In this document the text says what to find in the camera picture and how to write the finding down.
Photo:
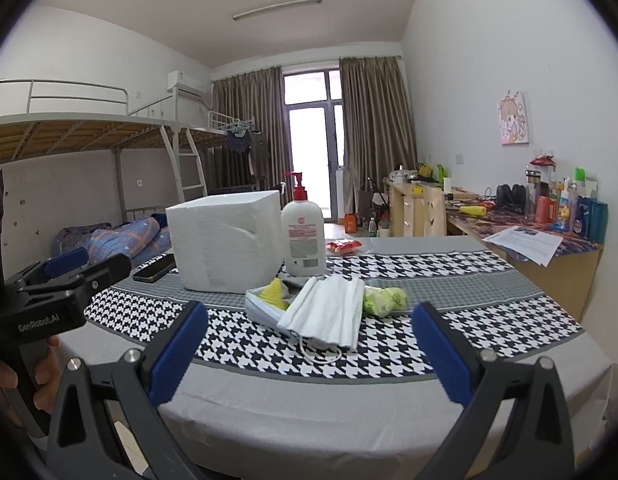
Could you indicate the anime wall picture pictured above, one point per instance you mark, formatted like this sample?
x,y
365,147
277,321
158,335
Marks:
x,y
513,122

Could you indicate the green white tissue pack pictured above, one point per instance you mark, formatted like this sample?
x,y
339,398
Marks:
x,y
381,302

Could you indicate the yellow object on desk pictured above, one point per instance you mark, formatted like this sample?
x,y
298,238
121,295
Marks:
x,y
473,210

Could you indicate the blue face mask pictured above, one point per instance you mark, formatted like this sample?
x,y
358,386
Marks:
x,y
262,313

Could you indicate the ceiling tube light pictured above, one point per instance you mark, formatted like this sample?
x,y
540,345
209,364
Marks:
x,y
274,7

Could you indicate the black headphones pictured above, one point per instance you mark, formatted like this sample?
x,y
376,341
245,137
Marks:
x,y
511,198

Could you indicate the red snack packet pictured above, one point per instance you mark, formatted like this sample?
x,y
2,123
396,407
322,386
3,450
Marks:
x,y
346,246

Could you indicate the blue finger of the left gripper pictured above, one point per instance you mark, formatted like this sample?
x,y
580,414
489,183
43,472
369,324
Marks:
x,y
65,263
108,272

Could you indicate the white air conditioner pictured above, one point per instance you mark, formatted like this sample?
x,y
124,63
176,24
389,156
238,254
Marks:
x,y
177,80

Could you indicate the yellow foam net sleeve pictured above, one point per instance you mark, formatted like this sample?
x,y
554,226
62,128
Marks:
x,y
275,294

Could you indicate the brown right curtain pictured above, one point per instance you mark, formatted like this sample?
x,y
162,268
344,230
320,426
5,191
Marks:
x,y
378,127

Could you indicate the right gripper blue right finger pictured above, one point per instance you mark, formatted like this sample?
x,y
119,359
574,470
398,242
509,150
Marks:
x,y
537,440

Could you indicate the black smartphone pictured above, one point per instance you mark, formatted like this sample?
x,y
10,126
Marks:
x,y
156,270

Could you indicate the brown curtain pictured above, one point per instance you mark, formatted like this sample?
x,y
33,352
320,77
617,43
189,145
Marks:
x,y
253,100
378,127

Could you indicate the blue shampoo bottles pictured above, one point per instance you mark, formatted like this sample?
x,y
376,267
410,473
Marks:
x,y
591,219

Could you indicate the metal bunk bed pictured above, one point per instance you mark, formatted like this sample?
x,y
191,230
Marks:
x,y
77,153

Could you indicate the white styrofoam box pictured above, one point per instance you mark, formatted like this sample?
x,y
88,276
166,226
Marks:
x,y
227,243

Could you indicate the houndstooth table cloth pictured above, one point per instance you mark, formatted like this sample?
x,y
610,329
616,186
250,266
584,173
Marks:
x,y
478,293

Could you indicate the blue plaid quilt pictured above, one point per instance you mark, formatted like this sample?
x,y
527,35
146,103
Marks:
x,y
140,240

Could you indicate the brown left curtain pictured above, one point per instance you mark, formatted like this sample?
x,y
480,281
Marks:
x,y
253,100

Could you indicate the hanging dark clothes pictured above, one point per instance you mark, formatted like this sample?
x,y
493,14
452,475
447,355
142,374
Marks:
x,y
239,140

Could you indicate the wooden desk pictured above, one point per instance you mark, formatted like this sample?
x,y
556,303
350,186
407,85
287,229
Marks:
x,y
568,278

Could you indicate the white lotion pump bottle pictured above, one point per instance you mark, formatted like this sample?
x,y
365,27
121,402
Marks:
x,y
303,227

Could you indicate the person's left hand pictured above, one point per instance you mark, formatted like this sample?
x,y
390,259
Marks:
x,y
46,374

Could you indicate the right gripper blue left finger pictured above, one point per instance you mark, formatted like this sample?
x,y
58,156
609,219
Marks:
x,y
83,441

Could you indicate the white printed paper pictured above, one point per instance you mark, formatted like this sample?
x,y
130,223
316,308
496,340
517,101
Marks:
x,y
537,246

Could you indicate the glass balcony door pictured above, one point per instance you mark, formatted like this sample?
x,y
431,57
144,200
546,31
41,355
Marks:
x,y
313,102

